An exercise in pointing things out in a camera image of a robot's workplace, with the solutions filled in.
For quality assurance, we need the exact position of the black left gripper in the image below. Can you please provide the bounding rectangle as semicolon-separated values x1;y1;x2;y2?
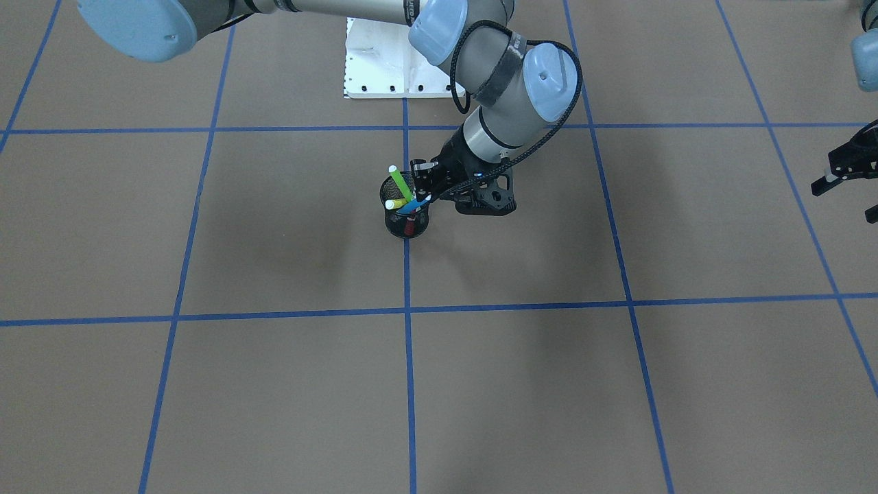
811;122;878;224

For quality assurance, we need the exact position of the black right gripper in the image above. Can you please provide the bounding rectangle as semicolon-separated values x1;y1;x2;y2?
414;130;496;201

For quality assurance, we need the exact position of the blue marker pen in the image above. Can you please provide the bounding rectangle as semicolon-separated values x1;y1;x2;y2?
396;195;431;215

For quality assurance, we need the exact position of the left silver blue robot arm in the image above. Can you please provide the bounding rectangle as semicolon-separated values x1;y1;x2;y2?
810;1;877;196

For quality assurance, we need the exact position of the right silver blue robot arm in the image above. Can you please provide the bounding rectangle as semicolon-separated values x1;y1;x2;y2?
76;1;582;215

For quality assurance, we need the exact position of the green marker pen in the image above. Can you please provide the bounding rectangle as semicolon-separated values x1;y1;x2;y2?
387;165;414;201

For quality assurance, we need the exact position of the black mesh pen cup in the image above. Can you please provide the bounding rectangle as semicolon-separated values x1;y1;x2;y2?
379;177;429;239

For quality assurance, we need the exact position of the yellow marker pen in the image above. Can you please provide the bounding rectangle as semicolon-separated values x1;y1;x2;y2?
383;199;409;211

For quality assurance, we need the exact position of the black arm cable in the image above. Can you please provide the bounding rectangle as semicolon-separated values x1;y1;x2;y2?
449;19;584;196

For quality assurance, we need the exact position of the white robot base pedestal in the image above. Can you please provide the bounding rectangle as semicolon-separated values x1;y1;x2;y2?
343;18;451;99

